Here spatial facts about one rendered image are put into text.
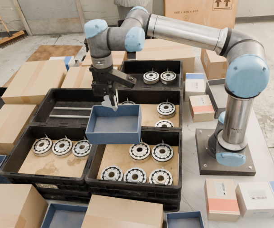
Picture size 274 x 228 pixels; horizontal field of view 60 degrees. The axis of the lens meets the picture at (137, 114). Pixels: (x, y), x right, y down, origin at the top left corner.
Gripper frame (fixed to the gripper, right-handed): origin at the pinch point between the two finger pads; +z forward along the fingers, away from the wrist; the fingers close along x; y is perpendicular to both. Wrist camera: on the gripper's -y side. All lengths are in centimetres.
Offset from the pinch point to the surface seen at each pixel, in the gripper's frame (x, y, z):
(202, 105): -41, -41, 31
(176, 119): -23.3, -25.3, 26.9
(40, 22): -308, 197, 62
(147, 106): -33.3, -8.7, 26.0
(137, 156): 3.9, -6.8, 26.4
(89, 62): -78, 38, 19
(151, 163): 5.4, -13.4, 29.5
